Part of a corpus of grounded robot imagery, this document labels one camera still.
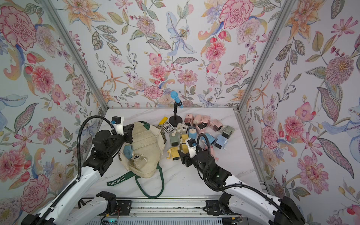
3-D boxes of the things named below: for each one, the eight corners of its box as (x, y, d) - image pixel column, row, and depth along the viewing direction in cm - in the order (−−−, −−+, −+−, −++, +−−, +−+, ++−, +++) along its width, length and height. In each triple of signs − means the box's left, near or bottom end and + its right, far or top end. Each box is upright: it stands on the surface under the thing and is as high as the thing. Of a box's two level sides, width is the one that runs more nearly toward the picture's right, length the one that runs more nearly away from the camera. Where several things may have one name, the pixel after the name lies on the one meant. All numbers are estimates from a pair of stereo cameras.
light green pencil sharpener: (169, 146, 98) (169, 142, 94) (169, 136, 103) (169, 132, 100) (179, 146, 98) (179, 142, 95) (179, 136, 104) (179, 132, 100)
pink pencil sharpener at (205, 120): (201, 127, 110) (202, 123, 106) (200, 119, 115) (201, 115, 111) (209, 127, 110) (210, 123, 106) (208, 119, 115) (209, 115, 111)
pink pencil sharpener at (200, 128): (197, 135, 103) (198, 131, 99) (193, 130, 106) (194, 125, 102) (205, 132, 105) (206, 127, 101) (201, 126, 108) (202, 122, 104)
